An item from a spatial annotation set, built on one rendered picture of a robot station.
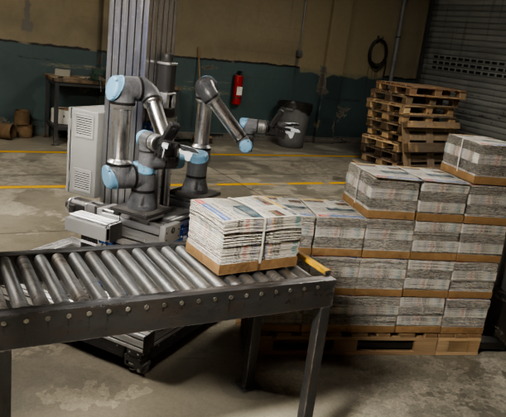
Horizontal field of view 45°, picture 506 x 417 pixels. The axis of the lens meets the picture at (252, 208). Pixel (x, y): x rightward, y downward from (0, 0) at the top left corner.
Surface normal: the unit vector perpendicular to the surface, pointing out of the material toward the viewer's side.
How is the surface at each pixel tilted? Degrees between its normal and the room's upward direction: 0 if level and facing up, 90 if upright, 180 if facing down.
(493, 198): 90
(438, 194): 90
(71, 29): 90
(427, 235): 90
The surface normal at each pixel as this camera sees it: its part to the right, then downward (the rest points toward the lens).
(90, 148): -0.45, 0.18
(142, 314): 0.48, 0.29
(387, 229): 0.20, 0.29
